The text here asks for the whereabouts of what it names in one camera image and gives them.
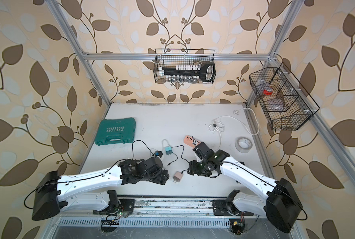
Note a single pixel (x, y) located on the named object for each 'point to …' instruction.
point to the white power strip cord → (219, 126)
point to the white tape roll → (243, 144)
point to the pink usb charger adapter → (177, 176)
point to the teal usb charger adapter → (168, 150)
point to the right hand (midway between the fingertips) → (192, 172)
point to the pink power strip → (189, 141)
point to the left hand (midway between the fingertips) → (163, 175)
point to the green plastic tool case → (116, 131)
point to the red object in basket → (267, 92)
